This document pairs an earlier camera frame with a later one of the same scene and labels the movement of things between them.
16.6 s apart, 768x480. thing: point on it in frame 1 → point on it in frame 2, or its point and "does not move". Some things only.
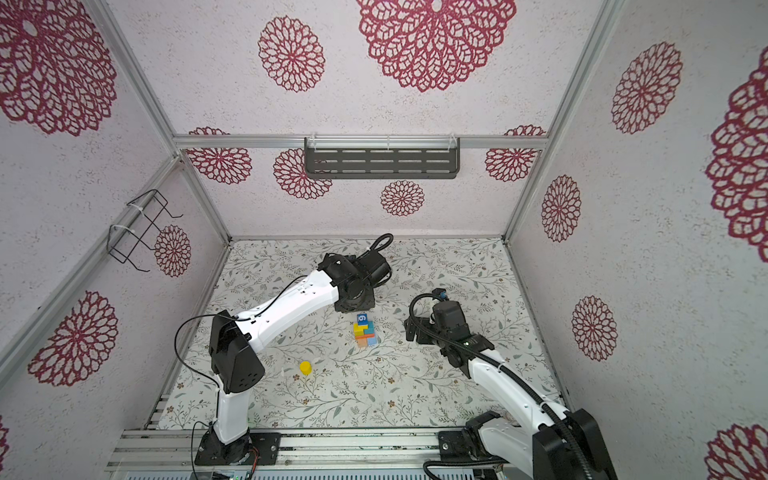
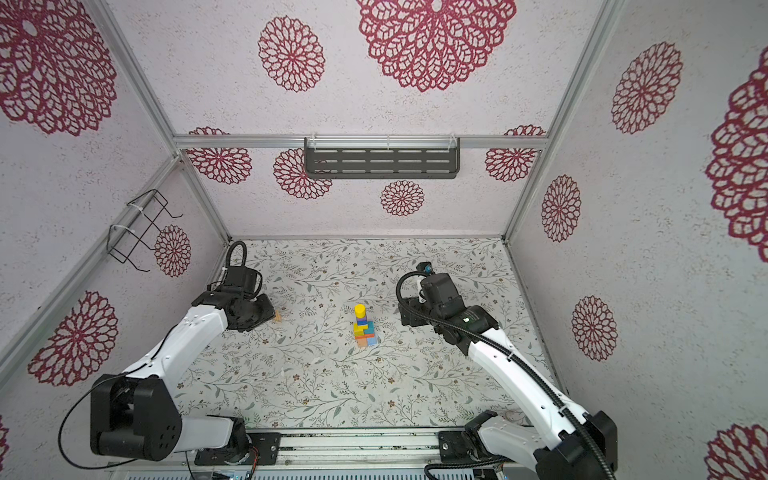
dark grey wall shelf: (382, 157) does not move
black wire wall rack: (136, 221) does not move
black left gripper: (368, 306) → (268, 312)
